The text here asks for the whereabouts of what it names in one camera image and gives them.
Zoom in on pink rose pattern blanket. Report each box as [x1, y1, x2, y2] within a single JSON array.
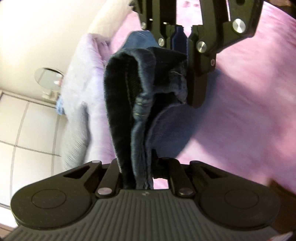
[[87, 0, 296, 190]]

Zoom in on dark blue denim jeans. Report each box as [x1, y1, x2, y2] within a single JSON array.
[[102, 29, 188, 191]]

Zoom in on white wardrobe with doors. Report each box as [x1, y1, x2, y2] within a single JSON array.
[[1, 93, 67, 228]]

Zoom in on lilac striped folded duvet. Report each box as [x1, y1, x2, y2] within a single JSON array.
[[59, 34, 115, 170]]

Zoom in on round mirror on stand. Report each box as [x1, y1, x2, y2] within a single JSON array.
[[34, 68, 64, 101]]

